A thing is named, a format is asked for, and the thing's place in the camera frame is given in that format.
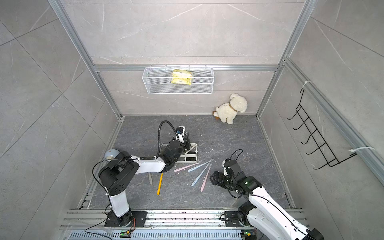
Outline white plush dog toy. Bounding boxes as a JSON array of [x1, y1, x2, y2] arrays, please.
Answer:
[[213, 94, 248, 125]]

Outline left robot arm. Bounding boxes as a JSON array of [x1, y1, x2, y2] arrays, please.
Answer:
[[98, 121, 191, 228]]

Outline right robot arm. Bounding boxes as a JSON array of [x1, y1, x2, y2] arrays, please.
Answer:
[[210, 149, 324, 240]]

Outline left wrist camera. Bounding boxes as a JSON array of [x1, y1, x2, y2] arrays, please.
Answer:
[[176, 126, 186, 138]]

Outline white wire wall basket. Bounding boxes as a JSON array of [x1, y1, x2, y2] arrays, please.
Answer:
[[142, 67, 215, 95]]

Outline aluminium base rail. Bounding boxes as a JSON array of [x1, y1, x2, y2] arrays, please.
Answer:
[[54, 209, 267, 240]]

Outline black wall hook rack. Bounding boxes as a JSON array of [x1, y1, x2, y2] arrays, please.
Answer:
[[287, 89, 358, 170]]

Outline white toothbrush holder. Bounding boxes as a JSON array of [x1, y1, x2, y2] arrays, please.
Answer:
[[157, 141, 198, 165]]

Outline yellow toothbrush pink bristles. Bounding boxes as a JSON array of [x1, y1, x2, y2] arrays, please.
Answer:
[[157, 173, 164, 196]]

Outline light blue toothbrush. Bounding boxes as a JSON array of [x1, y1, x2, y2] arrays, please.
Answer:
[[191, 165, 210, 187], [188, 160, 212, 172]]

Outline yellow packet in basket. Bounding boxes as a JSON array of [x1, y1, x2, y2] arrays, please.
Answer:
[[171, 70, 194, 85]]

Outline grey-green toothbrush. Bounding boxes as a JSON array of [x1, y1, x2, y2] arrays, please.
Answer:
[[148, 173, 153, 185]]

